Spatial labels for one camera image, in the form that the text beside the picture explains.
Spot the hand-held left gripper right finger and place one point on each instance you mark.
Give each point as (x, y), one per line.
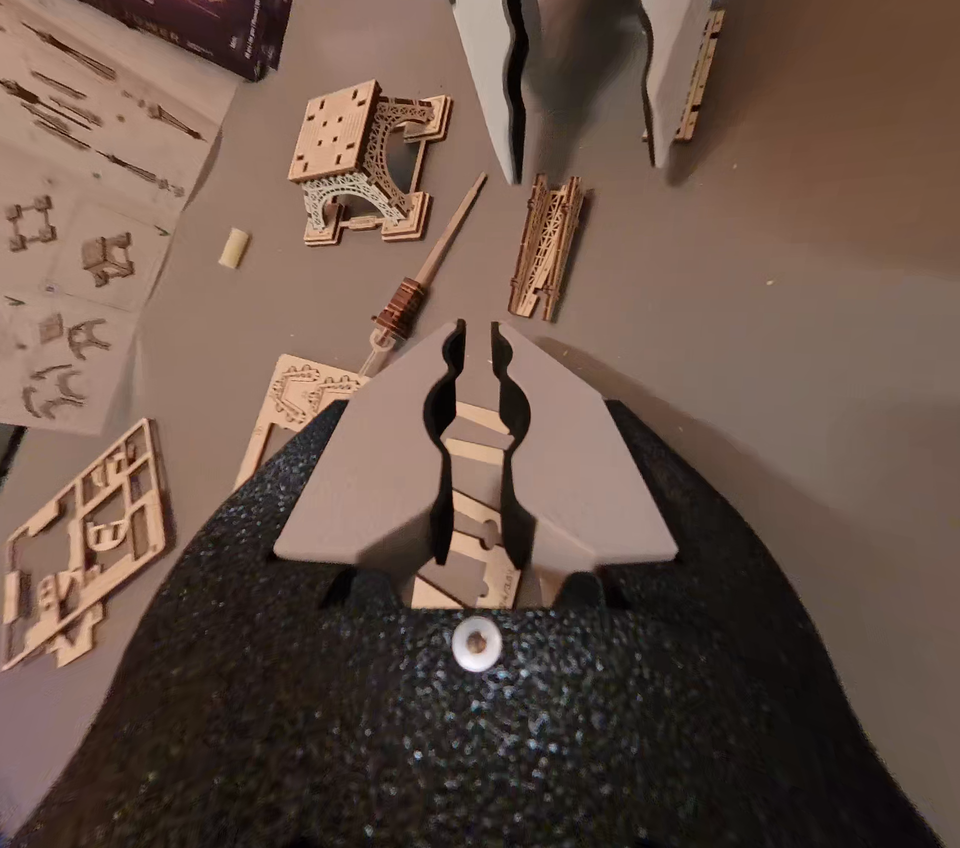
(592, 480)

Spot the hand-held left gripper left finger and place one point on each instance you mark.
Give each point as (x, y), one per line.
(367, 480)

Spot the wooden lattice panel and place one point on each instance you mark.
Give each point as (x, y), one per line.
(701, 75)

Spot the wooden tower spire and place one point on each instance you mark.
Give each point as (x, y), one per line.
(401, 304)

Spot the wooden tower section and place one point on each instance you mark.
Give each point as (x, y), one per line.
(547, 247)

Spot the grey desk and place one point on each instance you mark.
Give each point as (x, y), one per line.
(787, 263)

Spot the slotted wooden parts sheet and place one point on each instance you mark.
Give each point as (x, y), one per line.
(472, 566)

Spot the wooden tower base model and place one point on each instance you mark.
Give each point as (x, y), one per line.
(334, 127)

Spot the small pale wax cylinder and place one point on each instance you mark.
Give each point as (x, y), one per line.
(234, 247)

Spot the paper instruction sheet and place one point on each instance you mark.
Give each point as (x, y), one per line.
(90, 150)

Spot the empty wooden parts frame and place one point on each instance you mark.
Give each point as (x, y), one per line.
(160, 488)

